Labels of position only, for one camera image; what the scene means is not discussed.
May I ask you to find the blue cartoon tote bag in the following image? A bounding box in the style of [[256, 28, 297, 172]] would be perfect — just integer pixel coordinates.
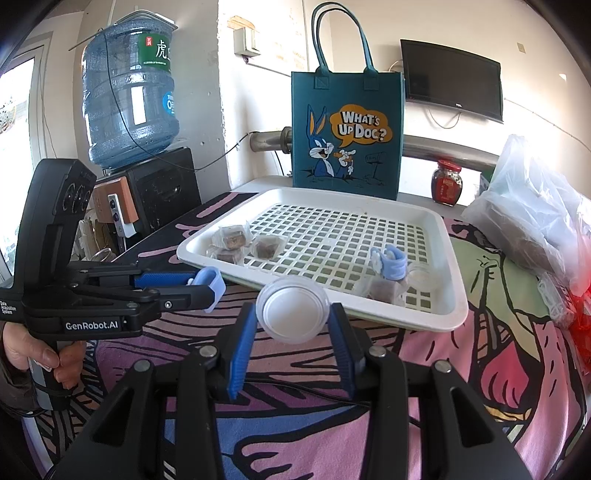
[[290, 1, 406, 201]]

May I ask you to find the red plastic bag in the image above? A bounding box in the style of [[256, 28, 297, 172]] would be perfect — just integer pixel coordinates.
[[566, 272, 591, 342]]

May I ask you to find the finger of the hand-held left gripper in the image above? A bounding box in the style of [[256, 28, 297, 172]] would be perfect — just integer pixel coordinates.
[[69, 282, 215, 324], [69, 262, 198, 291]]

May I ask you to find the clear round plastic lid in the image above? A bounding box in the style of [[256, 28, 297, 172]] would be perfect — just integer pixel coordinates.
[[256, 277, 331, 344], [406, 263, 444, 291]]

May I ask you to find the orange box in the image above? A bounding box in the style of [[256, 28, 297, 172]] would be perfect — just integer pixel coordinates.
[[92, 178, 139, 236]]

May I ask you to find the black wall cord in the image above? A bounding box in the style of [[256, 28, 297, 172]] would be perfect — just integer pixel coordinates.
[[198, 131, 254, 172]]

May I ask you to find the white small device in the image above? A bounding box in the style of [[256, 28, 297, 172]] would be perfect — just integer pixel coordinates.
[[107, 194, 137, 236]]

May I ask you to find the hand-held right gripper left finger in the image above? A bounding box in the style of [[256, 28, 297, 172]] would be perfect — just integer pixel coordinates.
[[51, 304, 259, 480]]

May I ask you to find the white wall box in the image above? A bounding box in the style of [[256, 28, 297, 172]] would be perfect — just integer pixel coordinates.
[[232, 27, 263, 58]]

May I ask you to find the person's left hand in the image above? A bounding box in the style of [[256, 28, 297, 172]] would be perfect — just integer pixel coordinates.
[[2, 323, 87, 389]]

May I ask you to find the clear plastic bag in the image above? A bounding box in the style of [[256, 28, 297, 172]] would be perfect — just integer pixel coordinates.
[[462, 134, 591, 296]]

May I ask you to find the black wall television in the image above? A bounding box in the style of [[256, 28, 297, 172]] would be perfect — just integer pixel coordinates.
[[399, 39, 504, 124]]

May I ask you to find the red-lidded sauce jar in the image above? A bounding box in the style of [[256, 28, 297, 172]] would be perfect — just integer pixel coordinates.
[[431, 159, 464, 207]]

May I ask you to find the white plastic grid tray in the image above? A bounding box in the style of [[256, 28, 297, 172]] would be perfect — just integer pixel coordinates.
[[177, 187, 469, 333]]

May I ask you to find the brown snack packet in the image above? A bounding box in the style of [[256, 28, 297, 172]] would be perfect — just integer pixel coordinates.
[[249, 233, 289, 261], [355, 274, 411, 308], [212, 223, 252, 250], [206, 247, 245, 267]]

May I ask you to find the blue water jug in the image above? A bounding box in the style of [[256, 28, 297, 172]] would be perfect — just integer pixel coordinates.
[[82, 11, 181, 171]]

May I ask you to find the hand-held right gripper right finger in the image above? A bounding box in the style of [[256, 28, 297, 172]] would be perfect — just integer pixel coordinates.
[[327, 302, 532, 480]]

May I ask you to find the white framed window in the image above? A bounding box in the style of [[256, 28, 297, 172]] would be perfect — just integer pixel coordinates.
[[0, 44, 51, 282]]

